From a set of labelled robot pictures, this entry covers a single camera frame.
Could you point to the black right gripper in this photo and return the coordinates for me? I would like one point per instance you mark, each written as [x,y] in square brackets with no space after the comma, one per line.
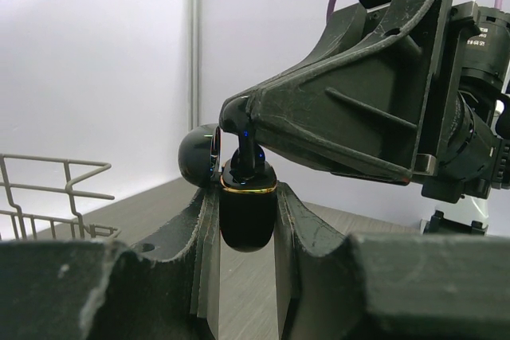
[476,159]

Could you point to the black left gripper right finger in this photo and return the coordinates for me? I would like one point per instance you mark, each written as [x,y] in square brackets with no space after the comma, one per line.
[385,285]

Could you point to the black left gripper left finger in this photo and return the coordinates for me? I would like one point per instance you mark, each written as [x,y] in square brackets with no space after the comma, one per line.
[166,286]

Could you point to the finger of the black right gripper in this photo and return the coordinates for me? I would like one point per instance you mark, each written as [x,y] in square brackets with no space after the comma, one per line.
[344,29]
[361,113]

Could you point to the black earbud charging case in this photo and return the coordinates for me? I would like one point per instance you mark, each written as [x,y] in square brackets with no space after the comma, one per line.
[247,210]

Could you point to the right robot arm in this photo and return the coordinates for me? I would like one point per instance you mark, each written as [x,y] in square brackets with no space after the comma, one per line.
[469,213]

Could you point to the grey wire dish rack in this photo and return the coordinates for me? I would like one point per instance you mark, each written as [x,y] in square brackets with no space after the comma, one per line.
[43,198]

